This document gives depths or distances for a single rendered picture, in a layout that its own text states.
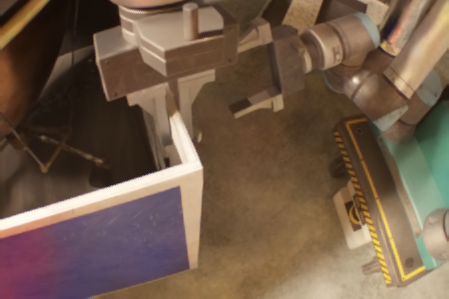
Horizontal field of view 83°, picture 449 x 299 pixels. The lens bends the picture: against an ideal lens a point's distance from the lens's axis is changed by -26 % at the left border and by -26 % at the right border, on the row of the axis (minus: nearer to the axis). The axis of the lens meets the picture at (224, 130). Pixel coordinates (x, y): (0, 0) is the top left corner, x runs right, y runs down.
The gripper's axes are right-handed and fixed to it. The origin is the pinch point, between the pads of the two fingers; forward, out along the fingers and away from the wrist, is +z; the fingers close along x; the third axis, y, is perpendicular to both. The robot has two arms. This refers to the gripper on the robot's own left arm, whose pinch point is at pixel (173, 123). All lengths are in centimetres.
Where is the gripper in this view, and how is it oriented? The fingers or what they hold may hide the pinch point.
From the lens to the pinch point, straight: 38.0
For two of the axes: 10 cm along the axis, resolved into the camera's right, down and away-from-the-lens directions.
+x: -9.1, 2.9, -2.8
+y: -4.0, -6.9, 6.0
